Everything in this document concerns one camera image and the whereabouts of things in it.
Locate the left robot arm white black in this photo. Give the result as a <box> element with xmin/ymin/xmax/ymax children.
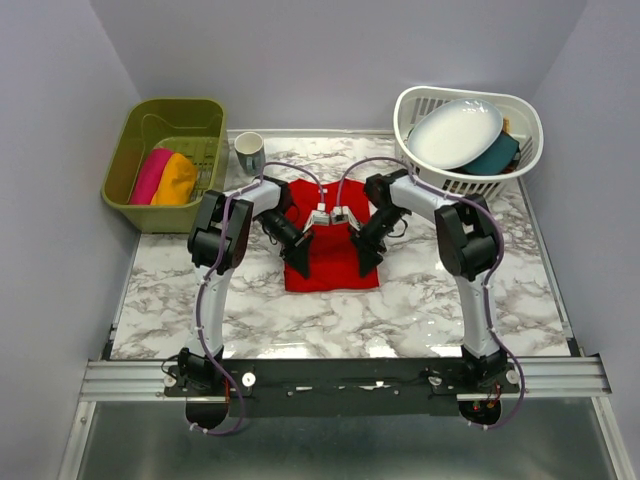
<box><xmin>177</xmin><ymin>177</ymin><xmax>313</xmax><ymax>395</ymax></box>

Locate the purple cable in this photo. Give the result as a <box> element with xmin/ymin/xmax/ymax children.
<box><xmin>187</xmin><ymin>161</ymin><xmax>329</xmax><ymax>437</ymax></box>
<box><xmin>333</xmin><ymin>156</ymin><xmax>526</xmax><ymax>431</ymax></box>

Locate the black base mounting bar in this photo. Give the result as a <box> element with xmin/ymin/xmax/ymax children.
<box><xmin>164</xmin><ymin>352</ymin><xmax>519</xmax><ymax>428</ymax></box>

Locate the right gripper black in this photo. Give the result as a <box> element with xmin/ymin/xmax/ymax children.
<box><xmin>347</xmin><ymin>205</ymin><xmax>407</xmax><ymax>278</ymax></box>

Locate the grey white mug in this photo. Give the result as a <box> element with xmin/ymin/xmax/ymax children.
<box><xmin>234</xmin><ymin>132</ymin><xmax>266</xmax><ymax>176</ymax></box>

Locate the orange rolled t shirt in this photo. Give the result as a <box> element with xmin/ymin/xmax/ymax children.
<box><xmin>151</xmin><ymin>153</ymin><xmax>198</xmax><ymax>206</ymax></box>

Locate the pink rolled t shirt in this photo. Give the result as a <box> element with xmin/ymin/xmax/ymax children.
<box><xmin>129</xmin><ymin>148</ymin><xmax>173</xmax><ymax>205</ymax></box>

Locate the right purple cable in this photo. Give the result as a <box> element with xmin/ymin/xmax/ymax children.
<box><xmin>333</xmin><ymin>156</ymin><xmax>526</xmax><ymax>431</ymax></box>

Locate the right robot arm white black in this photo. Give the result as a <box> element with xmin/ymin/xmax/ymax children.
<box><xmin>349</xmin><ymin>169</ymin><xmax>507</xmax><ymax>392</ymax></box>

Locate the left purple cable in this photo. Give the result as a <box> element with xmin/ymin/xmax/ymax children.
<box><xmin>187</xmin><ymin>161</ymin><xmax>329</xmax><ymax>437</ymax></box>

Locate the teal plate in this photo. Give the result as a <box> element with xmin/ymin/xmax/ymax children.
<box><xmin>463</xmin><ymin>132</ymin><xmax>519</xmax><ymax>176</ymax></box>

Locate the aluminium frame rail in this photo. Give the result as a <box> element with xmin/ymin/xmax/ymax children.
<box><xmin>79</xmin><ymin>357</ymin><xmax>611</xmax><ymax>402</ymax></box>

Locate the red t shirt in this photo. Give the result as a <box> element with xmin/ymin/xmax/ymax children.
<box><xmin>284</xmin><ymin>179</ymin><xmax>379</xmax><ymax>293</ymax></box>

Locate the white plastic dish basket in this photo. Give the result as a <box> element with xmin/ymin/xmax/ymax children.
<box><xmin>393</xmin><ymin>85</ymin><xmax>544</xmax><ymax>200</ymax></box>

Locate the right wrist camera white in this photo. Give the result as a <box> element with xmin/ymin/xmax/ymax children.
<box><xmin>330</xmin><ymin>206</ymin><xmax>361</xmax><ymax>231</ymax></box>

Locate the white oval plate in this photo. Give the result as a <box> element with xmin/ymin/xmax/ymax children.
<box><xmin>407</xmin><ymin>99</ymin><xmax>503</xmax><ymax>170</ymax></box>

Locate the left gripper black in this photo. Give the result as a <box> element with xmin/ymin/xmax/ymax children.
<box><xmin>254</xmin><ymin>209</ymin><xmax>314</xmax><ymax>279</ymax></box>

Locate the dark brown dish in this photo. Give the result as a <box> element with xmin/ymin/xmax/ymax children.
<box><xmin>500</xmin><ymin>153</ymin><xmax>521</xmax><ymax>175</ymax></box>

